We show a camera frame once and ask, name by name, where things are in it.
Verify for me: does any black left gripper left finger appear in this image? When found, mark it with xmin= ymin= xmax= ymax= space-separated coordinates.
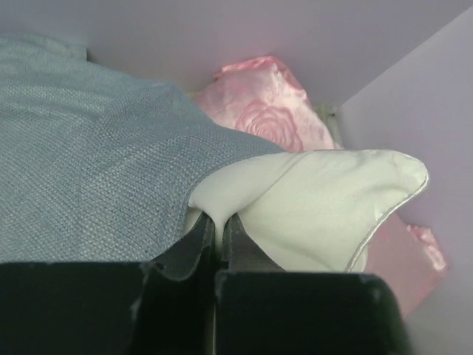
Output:
xmin=1 ymin=214 xmax=214 ymax=354

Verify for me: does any pink rose satin pillow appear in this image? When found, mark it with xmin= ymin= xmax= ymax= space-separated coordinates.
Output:
xmin=193 ymin=56 xmax=448 ymax=316

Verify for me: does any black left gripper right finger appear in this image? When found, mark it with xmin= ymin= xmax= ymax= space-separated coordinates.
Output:
xmin=214 ymin=215 xmax=412 ymax=355

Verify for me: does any blue-grey fabric pillowcase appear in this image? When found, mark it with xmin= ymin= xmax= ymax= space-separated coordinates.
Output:
xmin=1 ymin=35 xmax=279 ymax=263

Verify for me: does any white pillow insert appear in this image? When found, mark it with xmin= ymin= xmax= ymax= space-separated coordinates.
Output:
xmin=184 ymin=150 xmax=429 ymax=272

